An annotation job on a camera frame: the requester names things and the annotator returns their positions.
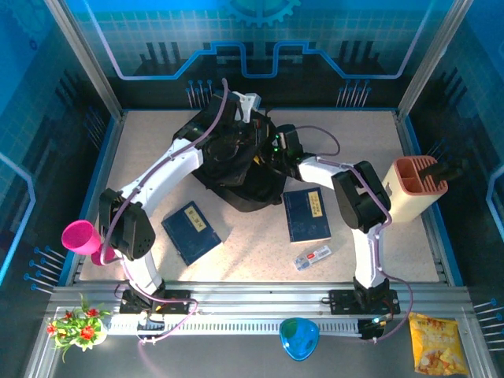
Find black backpack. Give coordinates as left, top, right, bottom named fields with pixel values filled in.
left=172, top=106, right=288, bottom=213

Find aluminium frame post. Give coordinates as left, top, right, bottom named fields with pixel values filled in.
left=395, top=0, right=473, bottom=122
left=43, top=0, right=126, bottom=121

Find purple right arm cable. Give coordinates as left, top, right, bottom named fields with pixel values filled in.
left=295, top=124, right=413, bottom=343

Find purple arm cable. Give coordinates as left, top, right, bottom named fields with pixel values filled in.
left=100, top=77, right=230, bottom=347
left=295, top=124, right=413, bottom=343

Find black object in holder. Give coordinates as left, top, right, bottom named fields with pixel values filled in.
left=417, top=159, right=469, bottom=183

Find clear plastic stationery box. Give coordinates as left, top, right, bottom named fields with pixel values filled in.
left=293, top=244, right=331, bottom=272

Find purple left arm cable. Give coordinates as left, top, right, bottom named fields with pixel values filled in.
left=100, top=77, right=230, bottom=347

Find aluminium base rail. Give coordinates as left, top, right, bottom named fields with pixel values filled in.
left=50, top=281, right=469, bottom=316

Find blue book small yellow label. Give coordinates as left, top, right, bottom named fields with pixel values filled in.
left=161, top=201, right=224, bottom=267

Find grey slotted cable duct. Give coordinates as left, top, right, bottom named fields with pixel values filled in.
left=106, top=317, right=363, bottom=336

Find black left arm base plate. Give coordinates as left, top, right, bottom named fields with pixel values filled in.
left=120, top=290, right=197, bottom=315

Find potted artificial flowers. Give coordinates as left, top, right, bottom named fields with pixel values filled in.
left=46, top=294, right=112, bottom=363

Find blue plastic bowl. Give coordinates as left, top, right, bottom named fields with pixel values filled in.
left=278, top=317, right=319, bottom=361

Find pink plastic cup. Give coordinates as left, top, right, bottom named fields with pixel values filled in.
left=61, top=220, right=117, bottom=267

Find beige holder pink insert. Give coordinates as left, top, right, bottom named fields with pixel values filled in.
left=380, top=155, right=450, bottom=224

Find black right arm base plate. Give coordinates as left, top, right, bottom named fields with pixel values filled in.
left=328, top=289, right=402, bottom=316

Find blue book long yellow label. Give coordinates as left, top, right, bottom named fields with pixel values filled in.
left=283, top=187, right=332, bottom=244

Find yellow chips bag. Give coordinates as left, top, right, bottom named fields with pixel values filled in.
left=407, top=313, right=472, bottom=376

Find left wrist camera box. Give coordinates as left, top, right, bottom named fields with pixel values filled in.
left=232, top=92, right=261, bottom=122

